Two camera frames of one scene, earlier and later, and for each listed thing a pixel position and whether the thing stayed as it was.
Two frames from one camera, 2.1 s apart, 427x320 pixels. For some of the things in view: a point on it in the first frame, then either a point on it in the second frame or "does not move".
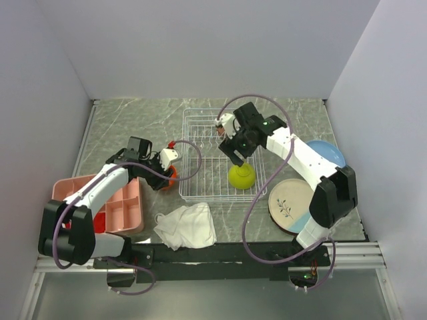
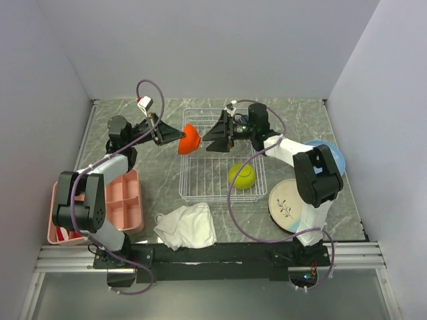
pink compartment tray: (123, 210) does not move
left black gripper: (158, 182) -> (165, 133)
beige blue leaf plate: (289, 203) does not move
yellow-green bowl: (241, 177) does not move
